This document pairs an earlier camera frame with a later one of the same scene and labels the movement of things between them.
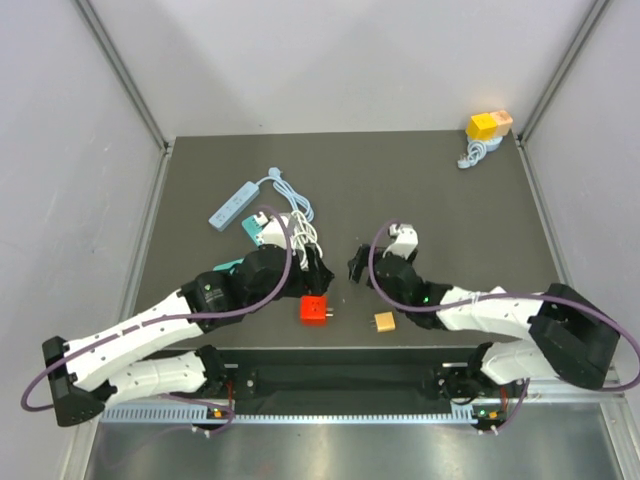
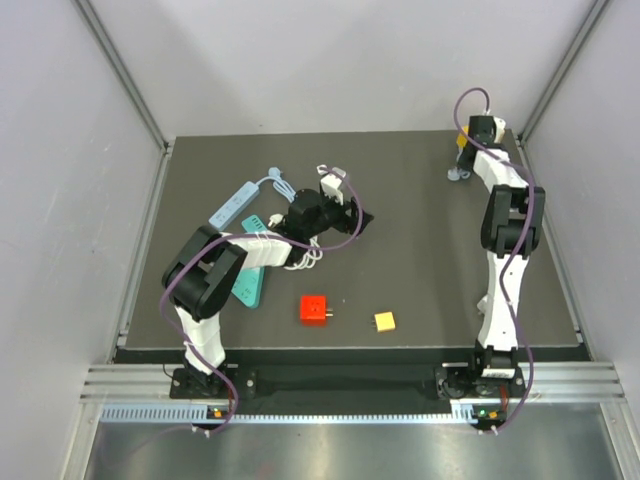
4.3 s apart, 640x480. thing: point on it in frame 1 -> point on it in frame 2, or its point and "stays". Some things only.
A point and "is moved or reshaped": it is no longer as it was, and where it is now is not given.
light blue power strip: x=234 y=206 stays
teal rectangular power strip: x=252 y=228 stays
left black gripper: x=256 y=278 -> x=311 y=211
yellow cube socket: x=482 y=127 is moved or reshaped
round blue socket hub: x=476 y=151 is moved or reshaped
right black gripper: x=359 y=263 -> x=461 y=164
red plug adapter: x=313 y=310 stays
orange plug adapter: x=384 y=321 stays
